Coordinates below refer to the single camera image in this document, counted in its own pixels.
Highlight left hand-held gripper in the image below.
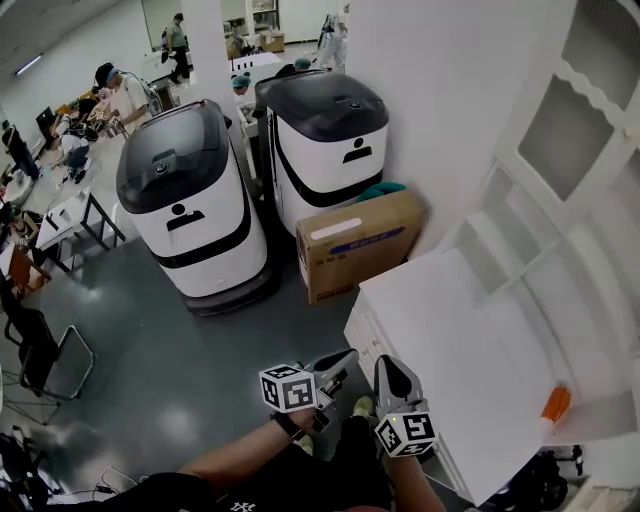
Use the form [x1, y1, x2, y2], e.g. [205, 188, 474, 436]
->
[258, 347, 361, 432]

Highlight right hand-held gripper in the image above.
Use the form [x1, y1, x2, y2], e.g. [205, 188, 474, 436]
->
[373, 354, 438, 459]

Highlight white cabinet drawer front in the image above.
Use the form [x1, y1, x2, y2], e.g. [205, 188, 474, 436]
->
[343, 307, 374, 369]

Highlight person's left forearm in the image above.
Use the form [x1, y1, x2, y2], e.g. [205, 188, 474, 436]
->
[178, 424, 297, 490]

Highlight person's right forearm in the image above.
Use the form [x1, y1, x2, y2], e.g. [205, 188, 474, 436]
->
[386, 451, 447, 512]

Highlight white drawer with gold knob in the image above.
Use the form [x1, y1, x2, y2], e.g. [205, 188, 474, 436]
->
[356, 291, 394, 372]

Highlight white desk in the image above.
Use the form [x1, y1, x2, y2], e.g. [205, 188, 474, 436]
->
[342, 247, 597, 507]

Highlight person's left hand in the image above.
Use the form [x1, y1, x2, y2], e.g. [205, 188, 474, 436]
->
[285, 406, 321, 432]

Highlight black wristband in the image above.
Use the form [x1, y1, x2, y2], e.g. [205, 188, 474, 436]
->
[271, 411, 307, 442]

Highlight brown cardboard box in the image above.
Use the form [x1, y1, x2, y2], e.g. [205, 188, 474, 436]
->
[295, 189, 427, 307]

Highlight person's black clothing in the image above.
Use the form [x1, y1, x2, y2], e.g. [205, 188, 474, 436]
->
[99, 413, 397, 512]

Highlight small orange object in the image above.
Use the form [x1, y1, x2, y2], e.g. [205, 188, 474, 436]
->
[540, 385, 573, 424]

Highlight black backpack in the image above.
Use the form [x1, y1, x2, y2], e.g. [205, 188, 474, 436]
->
[513, 451, 572, 512]

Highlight teal fabric item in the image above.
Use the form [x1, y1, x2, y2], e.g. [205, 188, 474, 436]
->
[356, 181, 408, 204]

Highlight white delivery robot black top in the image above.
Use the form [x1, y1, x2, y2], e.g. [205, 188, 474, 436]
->
[253, 70, 391, 239]
[115, 98, 274, 318]

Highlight white shelf cabinet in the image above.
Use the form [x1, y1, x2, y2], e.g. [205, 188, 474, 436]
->
[438, 0, 640, 451]

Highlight white work table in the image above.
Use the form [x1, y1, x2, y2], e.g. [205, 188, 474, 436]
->
[33, 186, 127, 274]

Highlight brown wooden chair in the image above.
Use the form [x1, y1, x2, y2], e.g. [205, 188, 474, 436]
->
[6, 244, 52, 297]

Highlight black tripod stand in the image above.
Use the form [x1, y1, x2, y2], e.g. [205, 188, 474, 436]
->
[0, 428, 52, 512]

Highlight black handle tool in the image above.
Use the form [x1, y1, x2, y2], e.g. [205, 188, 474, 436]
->
[539, 443, 587, 477]

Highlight white floor cable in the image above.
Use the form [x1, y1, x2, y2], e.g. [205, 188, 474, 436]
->
[93, 464, 142, 497]

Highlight black chair chrome frame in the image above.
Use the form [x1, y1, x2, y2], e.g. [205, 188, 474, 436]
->
[0, 283, 97, 402]

